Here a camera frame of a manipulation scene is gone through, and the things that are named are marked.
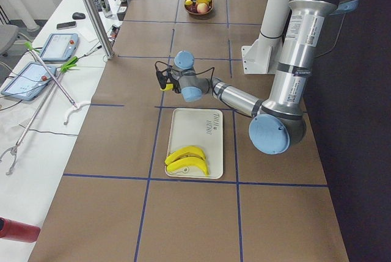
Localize brown wicker basket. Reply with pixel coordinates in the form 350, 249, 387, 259
184, 0, 214, 15

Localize red yellow apple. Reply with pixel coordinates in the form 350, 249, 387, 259
197, 3, 210, 14

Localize cream bear tray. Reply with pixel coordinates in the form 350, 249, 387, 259
165, 108, 224, 179

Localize small black box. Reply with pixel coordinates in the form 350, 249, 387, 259
117, 5, 128, 21

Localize white hook reacher grabber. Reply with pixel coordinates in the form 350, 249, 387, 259
24, 42, 91, 125

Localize long silver reacher grabber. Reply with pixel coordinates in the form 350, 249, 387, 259
0, 57, 79, 176

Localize black computer mouse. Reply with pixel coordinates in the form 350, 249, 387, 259
72, 12, 86, 20

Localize far teach pendant tablet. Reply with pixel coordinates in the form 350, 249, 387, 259
39, 33, 79, 63

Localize teach pendant tablet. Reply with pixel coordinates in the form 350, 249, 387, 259
1, 62, 51, 101
39, 33, 79, 63

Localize black smartphone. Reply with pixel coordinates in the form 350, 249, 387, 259
56, 21, 77, 30

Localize near teach pendant tablet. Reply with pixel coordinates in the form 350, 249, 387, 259
1, 62, 51, 101

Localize red bottle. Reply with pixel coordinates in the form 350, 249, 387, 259
1, 217, 40, 243

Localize aluminium frame post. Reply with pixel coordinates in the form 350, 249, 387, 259
82, 0, 114, 60

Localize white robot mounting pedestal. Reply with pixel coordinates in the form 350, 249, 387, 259
241, 0, 290, 75

